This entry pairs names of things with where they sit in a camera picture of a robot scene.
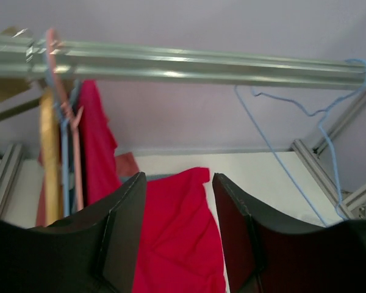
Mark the light blue wire hanger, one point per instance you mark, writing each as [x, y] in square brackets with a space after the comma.
[325, 112]

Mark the red t shirt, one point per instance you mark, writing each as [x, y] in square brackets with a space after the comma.
[180, 247]

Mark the grey t shirt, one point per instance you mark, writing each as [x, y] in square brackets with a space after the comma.
[158, 176]

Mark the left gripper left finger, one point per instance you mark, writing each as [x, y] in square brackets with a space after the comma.
[94, 250]

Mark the aluminium hanging rail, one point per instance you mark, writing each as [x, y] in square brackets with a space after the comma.
[87, 60]

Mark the pink hanger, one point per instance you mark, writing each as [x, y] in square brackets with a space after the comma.
[69, 122]

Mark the tan wooden clip hanger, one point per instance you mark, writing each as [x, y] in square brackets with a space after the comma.
[16, 61]

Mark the dusty pink garment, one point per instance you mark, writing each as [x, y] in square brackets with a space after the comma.
[126, 166]

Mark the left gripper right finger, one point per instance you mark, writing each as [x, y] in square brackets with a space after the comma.
[268, 251]

